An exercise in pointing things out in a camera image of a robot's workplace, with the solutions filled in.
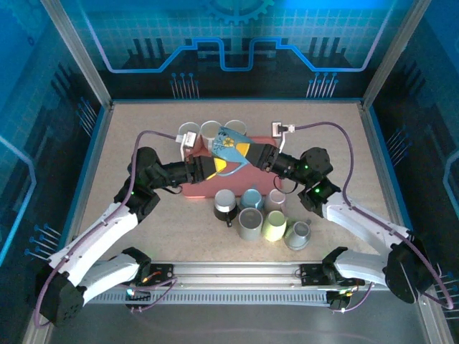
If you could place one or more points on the blue mug yellow flower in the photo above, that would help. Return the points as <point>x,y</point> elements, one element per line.
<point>229,152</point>

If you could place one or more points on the cream white mug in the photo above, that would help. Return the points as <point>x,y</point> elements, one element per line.
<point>209,129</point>

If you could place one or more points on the light blue mug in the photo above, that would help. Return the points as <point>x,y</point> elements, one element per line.
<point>252,199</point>

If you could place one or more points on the black mug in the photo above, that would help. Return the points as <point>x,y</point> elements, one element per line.
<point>224,211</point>

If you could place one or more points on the pale pink mug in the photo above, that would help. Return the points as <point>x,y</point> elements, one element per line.
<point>276,200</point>

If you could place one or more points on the white ceramic mug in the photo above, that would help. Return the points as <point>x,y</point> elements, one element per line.
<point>189,129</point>

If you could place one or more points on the large grey mug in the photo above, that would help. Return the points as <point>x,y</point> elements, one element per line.
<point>250,229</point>

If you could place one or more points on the light green mug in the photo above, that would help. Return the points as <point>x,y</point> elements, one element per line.
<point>273,227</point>

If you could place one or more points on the small grey mug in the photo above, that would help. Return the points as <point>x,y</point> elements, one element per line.
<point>298,238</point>

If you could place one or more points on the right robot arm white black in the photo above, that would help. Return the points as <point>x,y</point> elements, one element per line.
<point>365,225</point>

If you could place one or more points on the arm base connector block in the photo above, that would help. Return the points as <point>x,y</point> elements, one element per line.
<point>138,295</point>
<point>337,302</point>

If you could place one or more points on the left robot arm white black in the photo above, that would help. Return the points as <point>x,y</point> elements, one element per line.
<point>107,225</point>

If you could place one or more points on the pink rectangular tray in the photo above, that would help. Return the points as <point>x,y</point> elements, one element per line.
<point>251,179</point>

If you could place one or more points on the grey metal plate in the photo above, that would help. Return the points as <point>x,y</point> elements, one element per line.
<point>233,326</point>

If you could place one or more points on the aluminium side frame rail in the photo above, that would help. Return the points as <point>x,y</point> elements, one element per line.
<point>374,143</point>
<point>101,143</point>

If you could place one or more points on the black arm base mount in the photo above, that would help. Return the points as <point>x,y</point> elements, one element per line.
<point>310,274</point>
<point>163,268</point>

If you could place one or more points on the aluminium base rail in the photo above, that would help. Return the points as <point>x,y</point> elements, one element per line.
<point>233,274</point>

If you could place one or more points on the aluminium upright frame post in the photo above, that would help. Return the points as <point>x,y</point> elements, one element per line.
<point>393,53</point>
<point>79,53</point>

